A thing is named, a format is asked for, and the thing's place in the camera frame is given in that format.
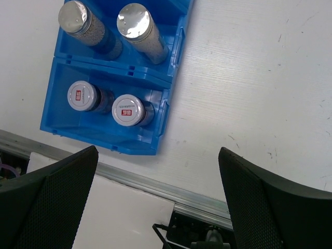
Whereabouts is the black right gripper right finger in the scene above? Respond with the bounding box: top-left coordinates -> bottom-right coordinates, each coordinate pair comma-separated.
218,147 -> 331,248

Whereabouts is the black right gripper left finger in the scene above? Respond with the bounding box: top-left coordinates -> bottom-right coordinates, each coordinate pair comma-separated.
1,146 -> 99,248

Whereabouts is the white-lid spice jar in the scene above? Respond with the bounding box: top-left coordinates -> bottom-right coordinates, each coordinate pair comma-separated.
112,94 -> 155,127
67,80 -> 114,114

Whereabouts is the silver-lid blue-label jar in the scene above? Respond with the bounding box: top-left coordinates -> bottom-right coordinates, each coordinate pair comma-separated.
58,1 -> 123,60
117,3 -> 169,64

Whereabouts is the blue bin near compartment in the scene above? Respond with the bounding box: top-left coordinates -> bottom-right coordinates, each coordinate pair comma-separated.
40,58 -> 172,155

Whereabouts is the blue bin compartment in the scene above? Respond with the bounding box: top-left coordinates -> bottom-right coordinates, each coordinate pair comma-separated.
40,58 -> 172,155
54,1 -> 193,82

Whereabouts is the blue bin middle compartment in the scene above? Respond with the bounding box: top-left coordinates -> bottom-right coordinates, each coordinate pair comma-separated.
54,1 -> 193,82

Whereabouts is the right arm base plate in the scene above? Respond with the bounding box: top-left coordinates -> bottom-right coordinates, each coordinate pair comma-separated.
152,211 -> 238,248

